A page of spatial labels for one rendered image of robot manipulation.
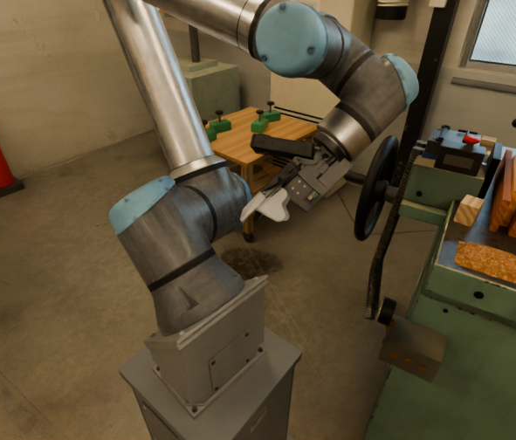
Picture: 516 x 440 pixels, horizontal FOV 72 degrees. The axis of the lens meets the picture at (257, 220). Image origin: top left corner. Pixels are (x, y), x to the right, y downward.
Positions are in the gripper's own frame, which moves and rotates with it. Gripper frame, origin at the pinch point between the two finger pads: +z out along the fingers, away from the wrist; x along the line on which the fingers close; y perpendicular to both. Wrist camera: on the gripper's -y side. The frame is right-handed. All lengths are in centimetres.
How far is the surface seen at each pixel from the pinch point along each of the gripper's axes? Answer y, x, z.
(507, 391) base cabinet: 67, 23, -11
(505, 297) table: 38.0, -3.9, -20.7
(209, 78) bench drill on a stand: -109, 175, -27
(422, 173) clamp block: 18.2, 15.6, -31.4
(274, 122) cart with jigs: -48, 152, -33
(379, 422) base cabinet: 68, 50, 22
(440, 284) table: 31.4, -0.4, -15.7
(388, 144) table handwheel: 8.9, 25.2, -33.7
